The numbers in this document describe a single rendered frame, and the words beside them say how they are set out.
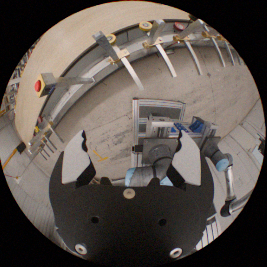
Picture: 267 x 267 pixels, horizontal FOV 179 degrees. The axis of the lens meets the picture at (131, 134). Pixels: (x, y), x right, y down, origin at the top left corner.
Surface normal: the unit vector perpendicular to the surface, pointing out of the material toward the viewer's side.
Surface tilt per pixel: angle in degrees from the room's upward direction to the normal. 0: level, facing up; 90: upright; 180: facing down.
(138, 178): 67
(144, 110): 0
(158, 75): 0
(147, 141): 0
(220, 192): 90
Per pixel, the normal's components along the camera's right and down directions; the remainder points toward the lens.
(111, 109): -0.01, 0.53
